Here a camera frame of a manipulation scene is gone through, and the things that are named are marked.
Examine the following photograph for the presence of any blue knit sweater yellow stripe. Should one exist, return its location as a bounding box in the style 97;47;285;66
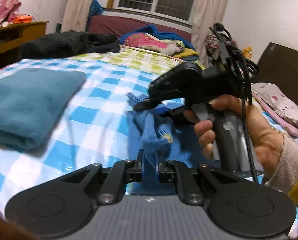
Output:
127;103;221;195

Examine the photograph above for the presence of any beige yellow sleeve forearm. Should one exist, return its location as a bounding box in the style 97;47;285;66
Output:
263;136;298;207

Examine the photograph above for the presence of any black clothing pile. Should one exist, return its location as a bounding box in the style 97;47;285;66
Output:
20;30;120;59

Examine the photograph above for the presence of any right hand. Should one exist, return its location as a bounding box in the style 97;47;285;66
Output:
184;95;284;178

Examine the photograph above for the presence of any green white checkered bedsheet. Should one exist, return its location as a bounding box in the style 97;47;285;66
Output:
68;45;190;77

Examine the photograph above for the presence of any blue white checkered bedsheet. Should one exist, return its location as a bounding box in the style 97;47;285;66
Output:
0;52;298;239

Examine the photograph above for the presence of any colourful blanket pile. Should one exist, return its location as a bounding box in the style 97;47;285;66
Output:
120;24;200;61

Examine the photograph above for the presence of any dark wooden headboard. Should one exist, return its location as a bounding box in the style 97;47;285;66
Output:
254;42;298;106

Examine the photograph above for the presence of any pink grey floral pillow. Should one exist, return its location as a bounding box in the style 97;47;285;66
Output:
252;82;298;138

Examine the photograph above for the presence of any maroon sofa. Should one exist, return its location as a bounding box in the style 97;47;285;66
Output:
86;15;191;42

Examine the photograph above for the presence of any cream right curtain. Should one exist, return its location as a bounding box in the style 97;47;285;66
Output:
191;0;228;65

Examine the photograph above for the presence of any cream curtain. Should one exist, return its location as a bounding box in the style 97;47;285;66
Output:
61;0;93;31
191;0;228;65

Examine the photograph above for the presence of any blue cloth by curtain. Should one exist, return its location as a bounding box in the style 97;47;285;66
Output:
85;0;104;31

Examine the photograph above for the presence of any cream left curtain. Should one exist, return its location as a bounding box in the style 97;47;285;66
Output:
61;0;93;31

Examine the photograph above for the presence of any teal folded towel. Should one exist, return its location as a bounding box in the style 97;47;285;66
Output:
0;68;87;151

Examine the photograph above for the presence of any orange object on cabinet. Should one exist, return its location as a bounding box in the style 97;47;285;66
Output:
12;14;35;24

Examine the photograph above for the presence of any wooden side cabinet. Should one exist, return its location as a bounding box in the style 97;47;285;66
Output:
0;21;47;69

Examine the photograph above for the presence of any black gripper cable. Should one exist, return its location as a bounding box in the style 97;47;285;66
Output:
209;22;261;184

